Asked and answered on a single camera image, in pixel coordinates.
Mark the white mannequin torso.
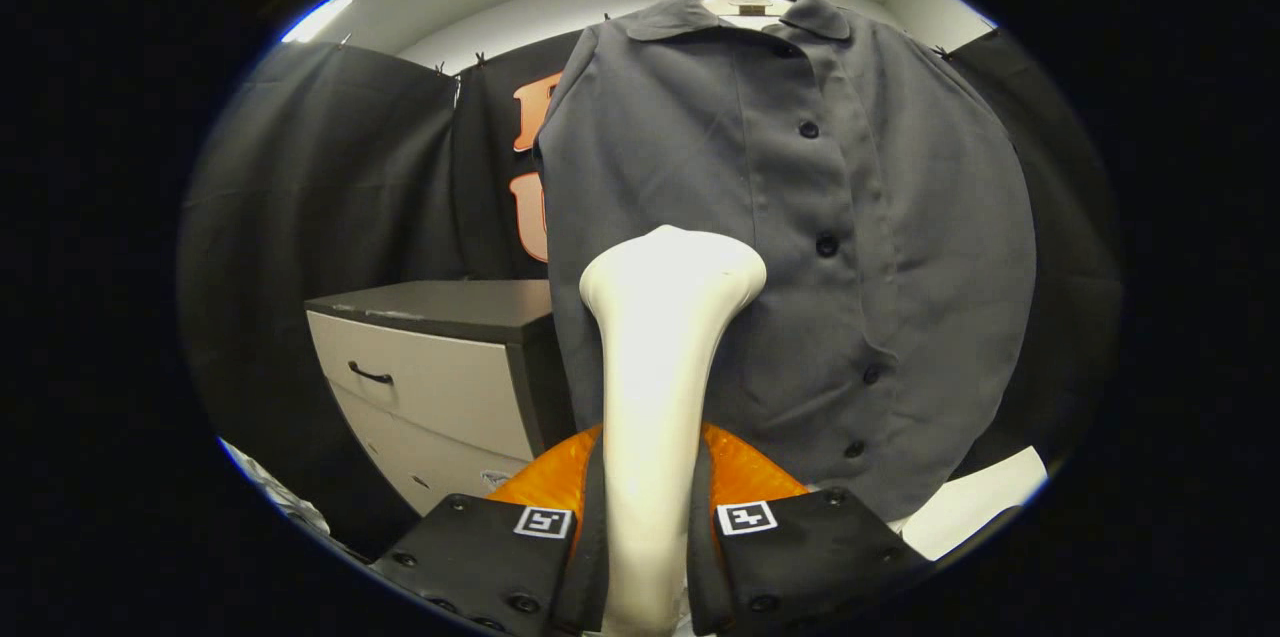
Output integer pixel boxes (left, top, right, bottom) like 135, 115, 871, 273
699, 0, 797, 31

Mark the ceiling light strip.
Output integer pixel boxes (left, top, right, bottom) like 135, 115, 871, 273
280, 0, 355, 45

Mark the crumpled pale sheet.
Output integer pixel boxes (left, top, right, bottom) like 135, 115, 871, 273
220, 437, 333, 535

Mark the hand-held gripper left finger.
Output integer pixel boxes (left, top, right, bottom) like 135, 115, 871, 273
370, 425, 610, 636

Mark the grey button shirt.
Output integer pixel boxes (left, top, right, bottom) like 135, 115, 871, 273
535, 0, 1039, 524

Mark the grey drawer cabinet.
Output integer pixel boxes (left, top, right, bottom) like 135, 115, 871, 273
304, 279, 577, 519

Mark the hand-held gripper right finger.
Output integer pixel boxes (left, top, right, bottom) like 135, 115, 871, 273
688, 422, 937, 636

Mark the white garment steamer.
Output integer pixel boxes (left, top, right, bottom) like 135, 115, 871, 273
578, 224, 769, 636

